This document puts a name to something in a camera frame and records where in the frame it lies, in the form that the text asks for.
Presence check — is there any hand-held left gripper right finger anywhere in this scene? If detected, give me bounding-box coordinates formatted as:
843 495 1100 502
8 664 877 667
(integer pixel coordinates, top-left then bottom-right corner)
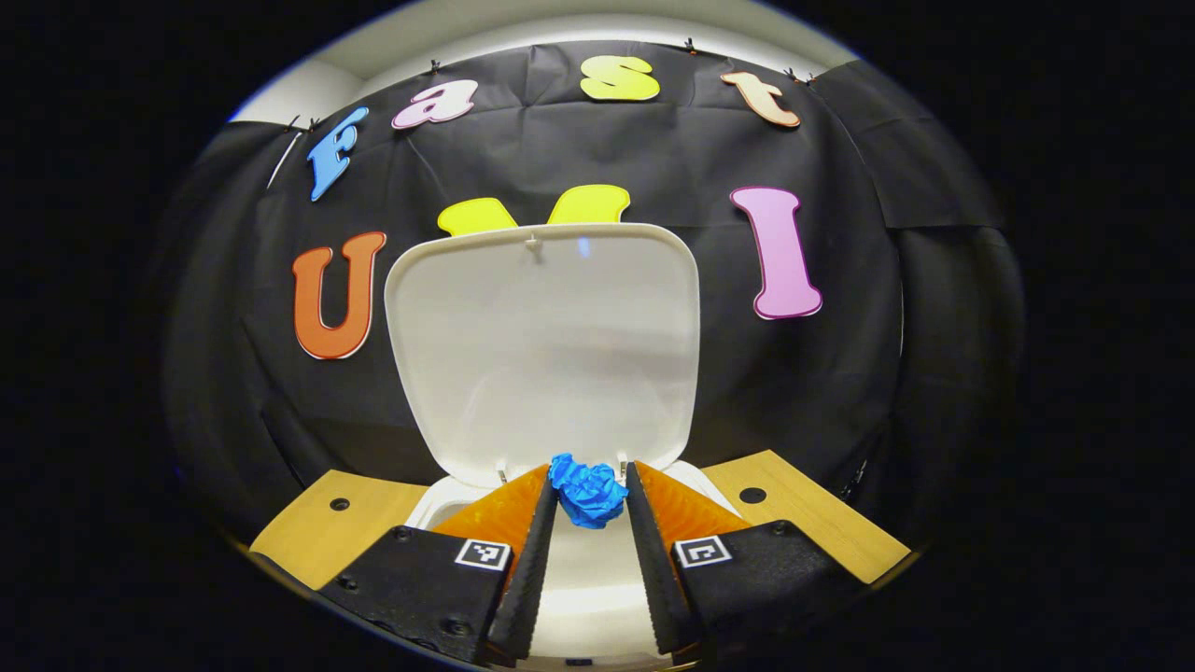
624 460 865 656

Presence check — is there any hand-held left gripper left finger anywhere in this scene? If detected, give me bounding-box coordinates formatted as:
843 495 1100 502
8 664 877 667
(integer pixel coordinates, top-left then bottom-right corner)
317 464 559 665

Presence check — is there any white desktop garbage bin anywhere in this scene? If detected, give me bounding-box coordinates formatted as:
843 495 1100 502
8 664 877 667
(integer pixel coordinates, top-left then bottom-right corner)
385 222 748 668

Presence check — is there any blue paper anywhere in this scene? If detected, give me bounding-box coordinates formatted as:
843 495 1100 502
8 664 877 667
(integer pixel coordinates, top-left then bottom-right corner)
548 454 629 530

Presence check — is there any wooden desktop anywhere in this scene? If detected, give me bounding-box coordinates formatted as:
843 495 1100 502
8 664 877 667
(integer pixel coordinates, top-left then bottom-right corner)
250 450 911 591

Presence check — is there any black backdrop cloth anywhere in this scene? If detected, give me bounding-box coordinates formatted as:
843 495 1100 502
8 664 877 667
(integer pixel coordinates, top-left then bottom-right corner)
159 39 1028 552

